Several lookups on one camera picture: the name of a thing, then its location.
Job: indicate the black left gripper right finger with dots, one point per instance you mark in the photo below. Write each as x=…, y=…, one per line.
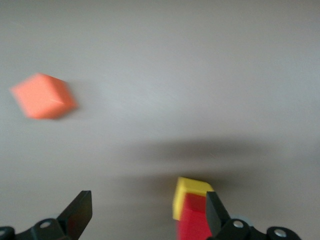
x=217, y=215

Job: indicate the yellow block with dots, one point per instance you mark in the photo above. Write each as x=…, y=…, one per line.
x=186, y=186

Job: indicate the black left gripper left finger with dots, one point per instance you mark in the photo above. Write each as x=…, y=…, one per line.
x=75, y=215

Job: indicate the orange block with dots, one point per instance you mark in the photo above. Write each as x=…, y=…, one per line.
x=42, y=97

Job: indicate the red block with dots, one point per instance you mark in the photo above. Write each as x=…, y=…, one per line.
x=193, y=220

